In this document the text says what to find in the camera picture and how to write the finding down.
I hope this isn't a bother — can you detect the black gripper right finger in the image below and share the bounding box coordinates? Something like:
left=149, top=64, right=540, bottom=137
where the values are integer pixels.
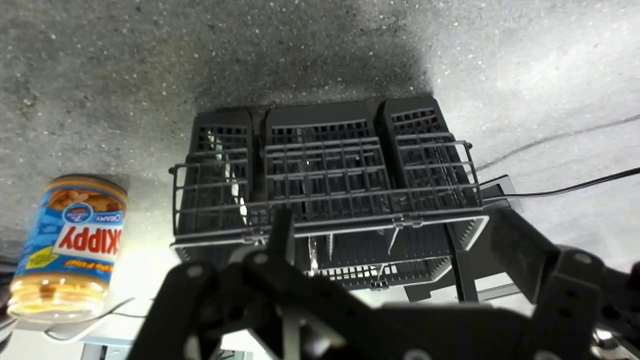
left=489, top=209, right=640, bottom=360

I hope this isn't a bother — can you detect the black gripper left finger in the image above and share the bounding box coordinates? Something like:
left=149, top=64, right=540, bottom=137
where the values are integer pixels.
left=126, top=206, right=429, bottom=360

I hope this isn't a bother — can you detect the grey plastic cutlery holder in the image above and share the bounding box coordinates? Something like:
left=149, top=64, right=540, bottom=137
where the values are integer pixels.
left=169, top=93, right=512, bottom=302

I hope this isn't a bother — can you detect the orange-lidded blue can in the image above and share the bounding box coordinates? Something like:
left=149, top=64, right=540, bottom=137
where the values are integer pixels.
left=7, top=174, right=128, bottom=327

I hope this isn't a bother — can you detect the black toaster power cable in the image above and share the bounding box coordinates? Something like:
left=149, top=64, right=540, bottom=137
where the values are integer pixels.
left=501, top=166, right=640, bottom=201

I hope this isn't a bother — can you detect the white power cable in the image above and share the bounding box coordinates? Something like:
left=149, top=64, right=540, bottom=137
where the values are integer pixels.
left=42, top=296, right=139, bottom=345

